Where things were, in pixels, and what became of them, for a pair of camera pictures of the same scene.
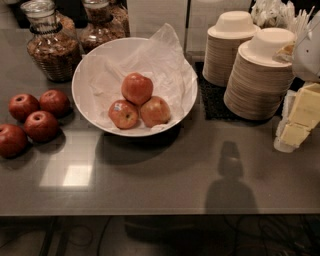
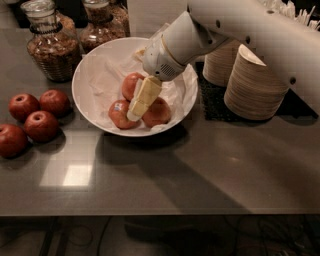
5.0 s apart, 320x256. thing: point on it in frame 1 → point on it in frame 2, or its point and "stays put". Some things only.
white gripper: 307,57 → 157,60
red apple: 137,88 stays put
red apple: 41,126 stays put
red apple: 54,102 stays put
